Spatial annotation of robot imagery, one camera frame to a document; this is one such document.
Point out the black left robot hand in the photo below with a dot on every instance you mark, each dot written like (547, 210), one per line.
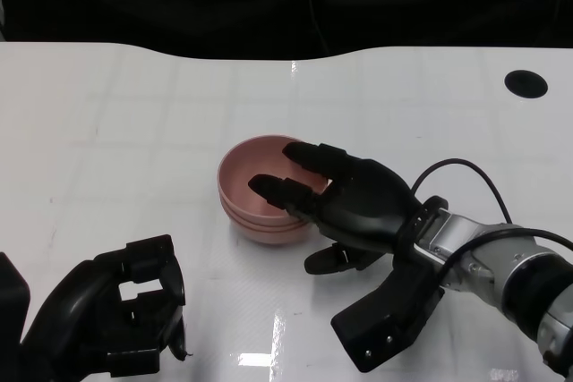
(80, 310)

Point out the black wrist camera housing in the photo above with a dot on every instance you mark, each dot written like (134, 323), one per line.
(380, 324)
(13, 297)

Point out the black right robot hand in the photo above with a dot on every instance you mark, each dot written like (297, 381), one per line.
(367, 203)

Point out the black round table grommet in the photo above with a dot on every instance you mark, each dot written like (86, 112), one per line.
(526, 84)

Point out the black right wrist camera housing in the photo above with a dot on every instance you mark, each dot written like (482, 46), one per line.
(380, 324)

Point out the pink plastic bowl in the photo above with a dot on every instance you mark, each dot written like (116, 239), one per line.
(268, 236)
(250, 163)
(264, 223)

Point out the black left wrist camera housing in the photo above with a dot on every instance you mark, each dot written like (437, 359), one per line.
(13, 297)

